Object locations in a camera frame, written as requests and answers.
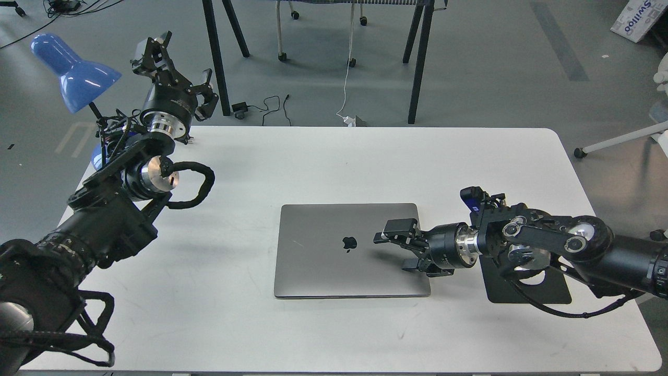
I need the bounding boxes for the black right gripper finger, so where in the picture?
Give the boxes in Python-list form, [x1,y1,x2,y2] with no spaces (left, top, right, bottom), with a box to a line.
[401,254,442,277]
[374,218,428,249]

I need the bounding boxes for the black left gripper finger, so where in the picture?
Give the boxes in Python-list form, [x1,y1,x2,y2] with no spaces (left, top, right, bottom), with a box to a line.
[188,68,219,122]
[130,31,180,84]

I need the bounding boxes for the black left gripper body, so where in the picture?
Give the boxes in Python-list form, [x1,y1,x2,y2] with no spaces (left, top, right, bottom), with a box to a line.
[140,78,198,139]

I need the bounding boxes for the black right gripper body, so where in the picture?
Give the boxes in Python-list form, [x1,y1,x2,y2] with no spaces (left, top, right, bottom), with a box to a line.
[424,223,481,276]

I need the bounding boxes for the grey laptop computer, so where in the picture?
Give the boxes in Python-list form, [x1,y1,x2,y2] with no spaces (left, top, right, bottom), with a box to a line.
[273,203,431,298]

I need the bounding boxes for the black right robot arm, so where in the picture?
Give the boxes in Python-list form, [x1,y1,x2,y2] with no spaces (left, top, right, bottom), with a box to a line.
[374,186,666,319]

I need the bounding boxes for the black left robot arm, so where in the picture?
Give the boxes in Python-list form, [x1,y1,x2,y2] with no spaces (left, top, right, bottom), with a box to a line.
[1,31,219,375]

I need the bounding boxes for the blue desk lamp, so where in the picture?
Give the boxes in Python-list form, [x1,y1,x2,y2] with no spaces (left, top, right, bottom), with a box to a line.
[30,33,123,171]

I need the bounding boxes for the black mouse pad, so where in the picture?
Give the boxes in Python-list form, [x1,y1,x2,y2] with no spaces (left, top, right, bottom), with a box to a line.
[478,257,572,304]

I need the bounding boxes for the white rolling chair base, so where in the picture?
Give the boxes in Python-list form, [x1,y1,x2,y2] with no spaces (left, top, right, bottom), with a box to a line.
[275,0,368,68]

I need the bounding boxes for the white chair leg right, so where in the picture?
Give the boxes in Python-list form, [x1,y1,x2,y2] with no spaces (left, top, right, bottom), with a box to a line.
[573,97,667,159]

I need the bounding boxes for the white cardboard box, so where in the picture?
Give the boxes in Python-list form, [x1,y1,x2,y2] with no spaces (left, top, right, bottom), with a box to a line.
[610,1,667,43]

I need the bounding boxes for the black power adapter cable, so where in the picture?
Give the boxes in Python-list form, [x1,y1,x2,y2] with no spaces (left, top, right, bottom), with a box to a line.
[231,94,293,127]

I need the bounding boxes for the black cables on floor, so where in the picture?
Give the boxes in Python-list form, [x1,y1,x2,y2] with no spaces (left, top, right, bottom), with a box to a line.
[0,0,126,50]

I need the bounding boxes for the white charger cable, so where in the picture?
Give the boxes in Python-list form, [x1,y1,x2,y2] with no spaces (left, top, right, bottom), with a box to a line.
[336,0,368,127]

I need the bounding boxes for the black table frame legs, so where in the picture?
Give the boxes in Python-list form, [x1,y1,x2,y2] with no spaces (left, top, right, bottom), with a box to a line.
[201,0,436,125]

